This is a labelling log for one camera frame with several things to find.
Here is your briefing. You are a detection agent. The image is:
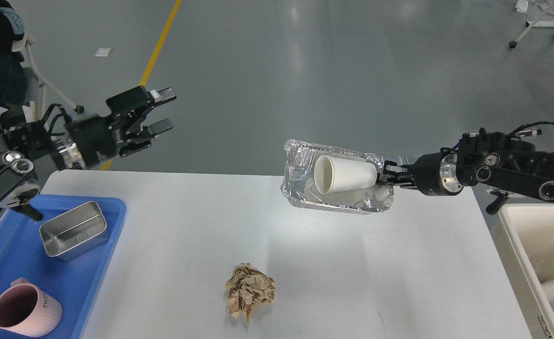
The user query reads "white office chair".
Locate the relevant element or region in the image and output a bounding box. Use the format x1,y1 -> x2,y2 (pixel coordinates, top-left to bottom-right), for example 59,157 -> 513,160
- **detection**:
12,33 -> 85,121

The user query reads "white paper scrap on floor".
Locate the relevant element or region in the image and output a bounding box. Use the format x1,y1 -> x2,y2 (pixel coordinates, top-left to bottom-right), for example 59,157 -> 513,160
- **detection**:
94,48 -> 112,57

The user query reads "white paper cup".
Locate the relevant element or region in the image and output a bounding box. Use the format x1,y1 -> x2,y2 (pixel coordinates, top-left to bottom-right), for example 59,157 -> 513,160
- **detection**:
313,155 -> 377,194

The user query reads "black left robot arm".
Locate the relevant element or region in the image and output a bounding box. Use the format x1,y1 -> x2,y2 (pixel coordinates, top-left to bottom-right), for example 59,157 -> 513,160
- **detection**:
0,86 -> 177,221

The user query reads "blue plastic bin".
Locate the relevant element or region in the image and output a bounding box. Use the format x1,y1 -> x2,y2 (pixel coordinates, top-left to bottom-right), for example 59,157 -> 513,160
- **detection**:
0,194 -> 127,339

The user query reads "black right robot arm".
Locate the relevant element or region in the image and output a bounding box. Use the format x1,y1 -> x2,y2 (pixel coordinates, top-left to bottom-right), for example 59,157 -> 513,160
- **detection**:
376,121 -> 554,215

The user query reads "pink ribbed mug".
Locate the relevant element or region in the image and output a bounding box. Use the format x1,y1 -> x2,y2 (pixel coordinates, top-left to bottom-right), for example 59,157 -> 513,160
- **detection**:
0,278 -> 63,338

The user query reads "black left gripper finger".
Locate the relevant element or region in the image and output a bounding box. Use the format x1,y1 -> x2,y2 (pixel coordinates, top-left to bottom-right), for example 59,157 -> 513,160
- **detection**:
105,86 -> 177,132
119,118 -> 174,157

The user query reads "aluminium foil tray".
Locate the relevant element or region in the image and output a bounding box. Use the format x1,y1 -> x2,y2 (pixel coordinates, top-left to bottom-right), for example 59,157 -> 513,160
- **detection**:
281,139 -> 394,215

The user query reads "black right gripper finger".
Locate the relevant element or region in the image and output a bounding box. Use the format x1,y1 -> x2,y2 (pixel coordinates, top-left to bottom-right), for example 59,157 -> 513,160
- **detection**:
378,176 -> 418,190
384,160 -> 413,178

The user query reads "white plastic bin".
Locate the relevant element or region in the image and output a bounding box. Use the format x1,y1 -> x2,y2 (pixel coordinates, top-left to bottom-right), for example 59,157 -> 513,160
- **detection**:
490,204 -> 554,339

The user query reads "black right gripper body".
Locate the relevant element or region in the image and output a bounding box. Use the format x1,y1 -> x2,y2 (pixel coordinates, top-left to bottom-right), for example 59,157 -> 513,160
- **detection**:
414,153 -> 464,196

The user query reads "stainless steel rectangular tray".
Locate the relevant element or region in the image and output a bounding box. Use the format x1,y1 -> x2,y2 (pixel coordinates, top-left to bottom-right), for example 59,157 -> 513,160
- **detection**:
39,201 -> 110,261

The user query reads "brown paper ball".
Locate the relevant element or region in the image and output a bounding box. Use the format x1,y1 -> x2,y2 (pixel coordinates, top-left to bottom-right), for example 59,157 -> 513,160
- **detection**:
225,263 -> 275,322

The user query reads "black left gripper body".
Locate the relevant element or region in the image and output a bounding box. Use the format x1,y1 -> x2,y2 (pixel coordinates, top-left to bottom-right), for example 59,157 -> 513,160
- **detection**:
60,115 -> 138,169

